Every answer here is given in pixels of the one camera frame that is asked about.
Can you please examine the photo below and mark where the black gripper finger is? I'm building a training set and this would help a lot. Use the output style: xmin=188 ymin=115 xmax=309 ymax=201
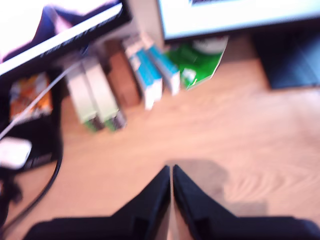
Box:
xmin=112 ymin=164 xmax=172 ymax=240
xmin=172 ymin=164 xmax=238 ymax=240

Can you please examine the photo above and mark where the white and teal box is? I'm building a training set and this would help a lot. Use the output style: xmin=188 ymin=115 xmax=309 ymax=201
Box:
xmin=144 ymin=41 xmax=181 ymax=96
xmin=123 ymin=41 xmax=156 ymax=111
xmin=132 ymin=46 xmax=164 ymax=102

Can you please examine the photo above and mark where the green barcode box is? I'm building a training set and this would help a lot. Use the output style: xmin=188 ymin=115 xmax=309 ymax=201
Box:
xmin=65 ymin=63 xmax=105 ymax=133
xmin=82 ymin=58 xmax=128 ymax=133

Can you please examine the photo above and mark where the brown cardboard box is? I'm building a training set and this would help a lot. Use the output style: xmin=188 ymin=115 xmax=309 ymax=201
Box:
xmin=103 ymin=39 xmax=141 ymax=108

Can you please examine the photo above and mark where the black printed box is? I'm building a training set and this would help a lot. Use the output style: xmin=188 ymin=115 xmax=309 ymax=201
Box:
xmin=0 ymin=67 xmax=65 ymax=173

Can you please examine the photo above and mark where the green snack bag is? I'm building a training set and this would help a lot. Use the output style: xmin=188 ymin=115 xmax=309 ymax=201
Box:
xmin=163 ymin=36 xmax=230 ymax=91

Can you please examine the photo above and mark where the white rounded device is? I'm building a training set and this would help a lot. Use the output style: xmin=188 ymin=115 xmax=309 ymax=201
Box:
xmin=0 ymin=136 xmax=33 ymax=171

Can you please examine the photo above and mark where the orange snack packet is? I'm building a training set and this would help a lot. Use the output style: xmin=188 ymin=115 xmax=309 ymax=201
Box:
xmin=8 ymin=71 xmax=54 ymax=121

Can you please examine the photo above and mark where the black Huawei computer monitor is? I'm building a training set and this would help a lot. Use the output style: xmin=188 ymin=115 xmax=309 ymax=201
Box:
xmin=156 ymin=0 xmax=320 ymax=90

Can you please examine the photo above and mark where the black unbranded computer monitor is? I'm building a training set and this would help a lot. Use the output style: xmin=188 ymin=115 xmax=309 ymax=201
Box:
xmin=0 ymin=0 xmax=133 ymax=77

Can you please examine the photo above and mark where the black curved cable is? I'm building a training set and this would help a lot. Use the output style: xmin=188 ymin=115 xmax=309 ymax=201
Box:
xmin=0 ymin=157 xmax=64 ymax=235

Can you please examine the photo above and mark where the thin white cable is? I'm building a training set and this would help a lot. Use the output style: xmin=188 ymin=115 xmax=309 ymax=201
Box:
xmin=0 ymin=61 xmax=85 ymax=141

